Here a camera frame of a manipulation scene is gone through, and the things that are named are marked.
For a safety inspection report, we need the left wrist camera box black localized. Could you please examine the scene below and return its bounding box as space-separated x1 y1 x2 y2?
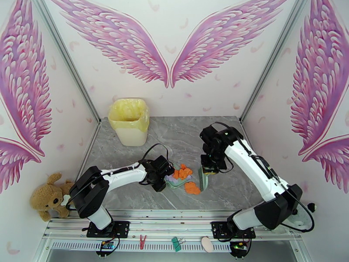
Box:
154 155 171 171

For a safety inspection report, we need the green binder clip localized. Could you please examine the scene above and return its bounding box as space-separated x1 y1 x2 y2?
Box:
171 236 186 253

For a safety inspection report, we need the left wrist camera black cable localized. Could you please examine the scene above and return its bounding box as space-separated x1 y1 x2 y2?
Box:
137 143 171 186

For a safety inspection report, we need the brown teddy bear plush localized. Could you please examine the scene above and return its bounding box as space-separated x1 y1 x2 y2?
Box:
29 172 75 222

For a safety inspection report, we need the aluminium rail frame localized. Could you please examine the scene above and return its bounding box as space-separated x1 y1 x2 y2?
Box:
41 210 303 241

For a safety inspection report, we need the aluminium frame post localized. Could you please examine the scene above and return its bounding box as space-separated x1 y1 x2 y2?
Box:
240 0 313 124
29 0 102 124

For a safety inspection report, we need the cream plastic trash bin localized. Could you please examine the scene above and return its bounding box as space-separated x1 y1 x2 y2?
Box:
114 124 149 147

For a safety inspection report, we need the yellow plastic bin liner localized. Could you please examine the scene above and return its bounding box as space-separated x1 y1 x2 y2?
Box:
108 98 150 133

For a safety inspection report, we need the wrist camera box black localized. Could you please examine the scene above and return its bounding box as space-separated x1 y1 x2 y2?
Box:
154 155 171 171
201 154 215 169

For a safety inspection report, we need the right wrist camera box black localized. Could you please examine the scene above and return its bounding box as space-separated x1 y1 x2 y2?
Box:
201 154 215 169

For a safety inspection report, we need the pink oval tag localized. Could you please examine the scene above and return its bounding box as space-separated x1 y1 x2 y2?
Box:
201 236 214 253

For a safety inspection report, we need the mint green hand brush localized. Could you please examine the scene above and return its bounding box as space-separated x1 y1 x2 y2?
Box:
198 165 210 191

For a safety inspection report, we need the mint green dustpan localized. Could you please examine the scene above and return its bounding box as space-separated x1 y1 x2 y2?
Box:
164 176 192 190

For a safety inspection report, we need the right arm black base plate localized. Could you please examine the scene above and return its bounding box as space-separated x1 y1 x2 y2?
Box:
211 221 257 240

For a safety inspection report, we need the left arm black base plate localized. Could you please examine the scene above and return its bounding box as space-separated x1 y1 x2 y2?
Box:
86 221 130 238

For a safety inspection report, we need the white grey husky plush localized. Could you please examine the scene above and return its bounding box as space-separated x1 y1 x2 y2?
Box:
282 202 318 234

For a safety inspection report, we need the white perforated cable tray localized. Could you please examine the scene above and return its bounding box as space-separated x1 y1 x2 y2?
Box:
50 240 233 253

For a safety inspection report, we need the right wrist camera black cable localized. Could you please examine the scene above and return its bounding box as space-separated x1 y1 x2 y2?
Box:
210 121 315 234

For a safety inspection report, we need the wrist camera black cable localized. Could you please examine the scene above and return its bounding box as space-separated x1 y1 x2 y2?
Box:
137 143 171 186
210 121 315 234

